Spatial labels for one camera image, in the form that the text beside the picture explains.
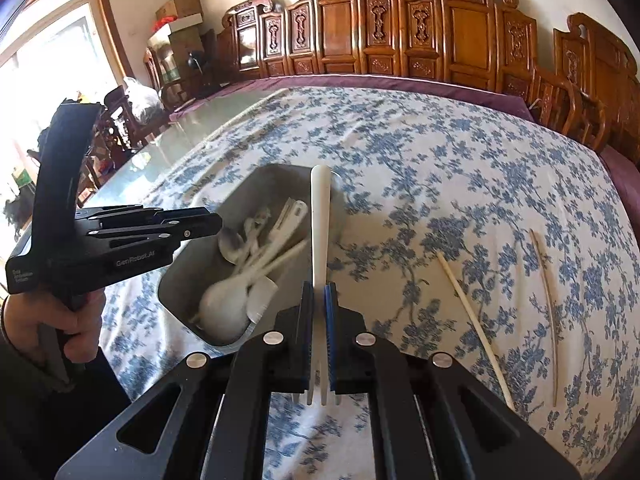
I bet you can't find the dark wooden dining chair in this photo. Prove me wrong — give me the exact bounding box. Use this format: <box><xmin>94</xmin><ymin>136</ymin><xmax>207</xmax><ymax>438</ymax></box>
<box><xmin>77</xmin><ymin>86</ymin><xmax>169</xmax><ymax>206</ymax></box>

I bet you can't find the white plastic spoon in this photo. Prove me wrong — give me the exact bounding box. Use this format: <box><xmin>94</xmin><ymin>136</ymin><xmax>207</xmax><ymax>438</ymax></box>
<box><xmin>196</xmin><ymin>240</ymin><xmax>308</xmax><ymax>344</ymax></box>

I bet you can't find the person's left hand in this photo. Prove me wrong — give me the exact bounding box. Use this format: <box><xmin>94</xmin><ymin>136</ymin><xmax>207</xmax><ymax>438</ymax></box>
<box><xmin>2</xmin><ymin>289</ymin><xmax>106</xmax><ymax>364</ymax></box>

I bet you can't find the brown cardboard box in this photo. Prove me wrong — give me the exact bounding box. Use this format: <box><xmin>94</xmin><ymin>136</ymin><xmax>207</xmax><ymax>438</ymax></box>
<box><xmin>155</xmin><ymin>0</ymin><xmax>202</xmax><ymax>20</ymax></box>

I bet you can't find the white plastic fork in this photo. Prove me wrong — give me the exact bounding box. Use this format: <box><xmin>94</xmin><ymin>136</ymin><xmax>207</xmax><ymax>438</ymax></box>
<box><xmin>307</xmin><ymin>165</ymin><xmax>345</xmax><ymax>406</ymax></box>

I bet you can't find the carved wooden armchair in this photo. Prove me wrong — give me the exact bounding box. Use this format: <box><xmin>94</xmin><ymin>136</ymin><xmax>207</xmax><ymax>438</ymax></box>
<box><xmin>529</xmin><ymin>13</ymin><xmax>639</xmax><ymax>164</ymax></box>

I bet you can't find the purple sofa cushion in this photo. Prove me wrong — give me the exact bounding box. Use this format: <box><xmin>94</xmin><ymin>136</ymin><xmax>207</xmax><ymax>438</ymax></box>
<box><xmin>169</xmin><ymin>72</ymin><xmax>535</xmax><ymax>123</ymax></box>

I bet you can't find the wooden corner cabinet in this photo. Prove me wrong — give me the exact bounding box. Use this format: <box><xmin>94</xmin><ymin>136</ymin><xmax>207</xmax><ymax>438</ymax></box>
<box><xmin>143</xmin><ymin>26</ymin><xmax>220</xmax><ymax>112</ymax></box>

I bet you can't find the white plastic knife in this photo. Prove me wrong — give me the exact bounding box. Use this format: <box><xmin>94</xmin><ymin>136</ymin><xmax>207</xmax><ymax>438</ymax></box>
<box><xmin>235</xmin><ymin>198</ymin><xmax>308</xmax><ymax>274</ymax></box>

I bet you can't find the purple armchair cushion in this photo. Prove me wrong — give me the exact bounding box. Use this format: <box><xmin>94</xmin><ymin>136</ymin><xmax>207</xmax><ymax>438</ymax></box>
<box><xmin>600</xmin><ymin>145</ymin><xmax>640</xmax><ymax>237</ymax></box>

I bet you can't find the wooden window frame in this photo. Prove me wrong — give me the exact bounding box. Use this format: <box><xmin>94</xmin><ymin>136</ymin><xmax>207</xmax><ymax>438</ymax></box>
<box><xmin>0</xmin><ymin>0</ymin><xmax>136</xmax><ymax>86</ymax></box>

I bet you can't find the carved wooden long sofa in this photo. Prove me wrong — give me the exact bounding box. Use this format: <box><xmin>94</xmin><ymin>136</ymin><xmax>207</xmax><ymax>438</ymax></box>
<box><xmin>213</xmin><ymin>0</ymin><xmax>537</xmax><ymax>102</ymax></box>

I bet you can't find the wooden chopstick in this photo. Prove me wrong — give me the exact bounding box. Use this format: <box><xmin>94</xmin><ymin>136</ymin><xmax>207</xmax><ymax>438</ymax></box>
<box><xmin>436</xmin><ymin>252</ymin><xmax>515</xmax><ymax>411</ymax></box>
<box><xmin>528</xmin><ymin>229</ymin><xmax>559</xmax><ymax>408</ymax></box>

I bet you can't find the white plastic bag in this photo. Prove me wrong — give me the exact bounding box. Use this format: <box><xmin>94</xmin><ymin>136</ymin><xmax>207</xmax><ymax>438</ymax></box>
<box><xmin>124</xmin><ymin>77</ymin><xmax>165</xmax><ymax>125</ymax></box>

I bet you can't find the blue floral tablecloth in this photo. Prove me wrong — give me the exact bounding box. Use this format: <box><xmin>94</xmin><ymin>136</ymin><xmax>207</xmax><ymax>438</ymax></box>
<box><xmin>96</xmin><ymin>87</ymin><xmax>639</xmax><ymax>479</ymax></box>

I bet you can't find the grey metal tray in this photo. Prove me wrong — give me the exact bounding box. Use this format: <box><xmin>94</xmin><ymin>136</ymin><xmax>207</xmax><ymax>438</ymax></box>
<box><xmin>158</xmin><ymin>164</ymin><xmax>311</xmax><ymax>351</ymax></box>

